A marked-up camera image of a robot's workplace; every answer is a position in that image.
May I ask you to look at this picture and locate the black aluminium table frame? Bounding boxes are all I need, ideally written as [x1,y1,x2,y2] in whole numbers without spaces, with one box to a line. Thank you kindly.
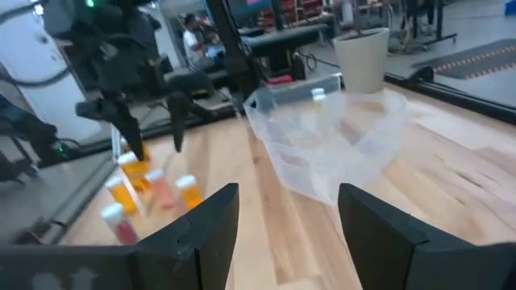
[40,70,516,242]

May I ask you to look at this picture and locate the small orange pill bottle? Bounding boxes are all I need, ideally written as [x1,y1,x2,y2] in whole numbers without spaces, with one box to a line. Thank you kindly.
[104,176,138,215]

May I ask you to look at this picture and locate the clear plastic bin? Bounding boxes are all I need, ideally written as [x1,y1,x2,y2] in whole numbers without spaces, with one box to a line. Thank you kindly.
[243,72,343,134]
[257,88,408,205]

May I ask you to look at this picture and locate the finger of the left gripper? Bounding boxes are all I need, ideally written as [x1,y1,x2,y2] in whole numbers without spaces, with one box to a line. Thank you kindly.
[76,99,144,161]
[167,94,193,152]

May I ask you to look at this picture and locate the small pink pill bottle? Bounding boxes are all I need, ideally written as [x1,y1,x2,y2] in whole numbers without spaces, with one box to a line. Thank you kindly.
[144,168,177,210]

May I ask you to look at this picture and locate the red case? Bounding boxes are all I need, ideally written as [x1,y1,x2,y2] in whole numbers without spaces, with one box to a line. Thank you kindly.
[264,74,295,86]

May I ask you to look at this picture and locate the black rounded bracket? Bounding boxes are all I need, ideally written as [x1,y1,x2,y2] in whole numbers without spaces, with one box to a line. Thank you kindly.
[409,66,436,84]

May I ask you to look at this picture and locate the white plant pot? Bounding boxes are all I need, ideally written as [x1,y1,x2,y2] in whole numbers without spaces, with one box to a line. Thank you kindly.
[332,27,391,94]

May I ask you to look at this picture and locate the black wheeled cart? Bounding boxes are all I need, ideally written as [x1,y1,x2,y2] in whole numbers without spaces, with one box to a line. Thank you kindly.
[0,94,60,182]

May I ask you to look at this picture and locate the black mat with striped edge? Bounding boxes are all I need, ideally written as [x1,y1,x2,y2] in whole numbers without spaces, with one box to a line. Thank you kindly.
[413,38,516,81]

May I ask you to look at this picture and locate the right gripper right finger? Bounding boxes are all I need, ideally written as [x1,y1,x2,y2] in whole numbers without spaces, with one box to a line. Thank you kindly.
[337,183,516,290]

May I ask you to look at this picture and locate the black table-level camera box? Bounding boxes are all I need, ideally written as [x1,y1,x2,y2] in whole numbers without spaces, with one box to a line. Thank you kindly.
[23,219,61,245]

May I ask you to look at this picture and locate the orange bottle with mixed pills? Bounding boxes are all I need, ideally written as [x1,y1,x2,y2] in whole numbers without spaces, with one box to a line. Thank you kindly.
[175,174,204,211]

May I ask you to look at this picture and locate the blue computer screen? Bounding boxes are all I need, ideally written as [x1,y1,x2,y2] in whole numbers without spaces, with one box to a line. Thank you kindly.
[227,0,281,19]

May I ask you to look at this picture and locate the black metal stand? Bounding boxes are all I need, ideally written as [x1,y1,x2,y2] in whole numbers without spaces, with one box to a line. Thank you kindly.
[406,0,459,45]

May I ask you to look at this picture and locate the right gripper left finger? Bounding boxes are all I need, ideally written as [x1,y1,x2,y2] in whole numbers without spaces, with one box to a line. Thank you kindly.
[0,183,240,290]

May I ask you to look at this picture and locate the person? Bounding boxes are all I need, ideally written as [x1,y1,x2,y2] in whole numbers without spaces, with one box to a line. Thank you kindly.
[181,12,214,68]

